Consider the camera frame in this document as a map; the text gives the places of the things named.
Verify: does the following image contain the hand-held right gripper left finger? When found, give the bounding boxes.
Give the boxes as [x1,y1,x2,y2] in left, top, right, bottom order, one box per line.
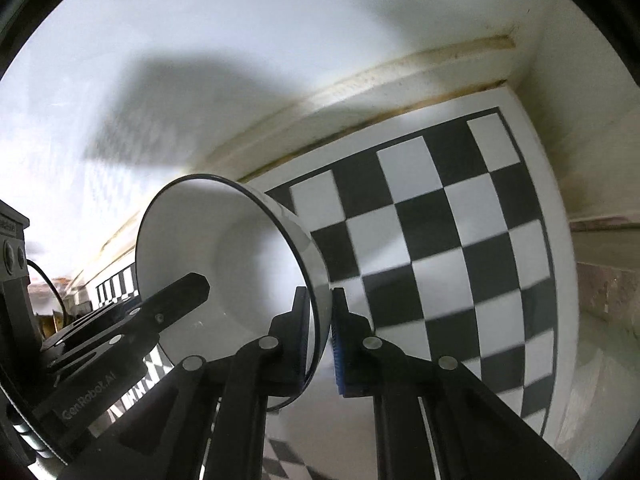
[57,286,314,480]

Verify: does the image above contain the black and white checkered tablecloth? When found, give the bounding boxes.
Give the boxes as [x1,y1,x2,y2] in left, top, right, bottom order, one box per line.
[95,107,572,480]

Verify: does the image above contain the white bowl with dark rim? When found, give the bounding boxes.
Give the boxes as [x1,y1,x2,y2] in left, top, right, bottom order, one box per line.
[135,174,334,414]

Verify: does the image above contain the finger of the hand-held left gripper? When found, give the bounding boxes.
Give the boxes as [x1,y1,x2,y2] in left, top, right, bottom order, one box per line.
[40,272,211,377]

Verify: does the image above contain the black cable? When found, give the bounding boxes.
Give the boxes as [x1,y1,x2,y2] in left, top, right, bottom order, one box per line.
[25,259,69,327]

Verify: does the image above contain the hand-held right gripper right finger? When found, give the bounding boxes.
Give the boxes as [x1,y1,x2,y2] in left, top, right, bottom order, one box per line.
[330,287,583,480]

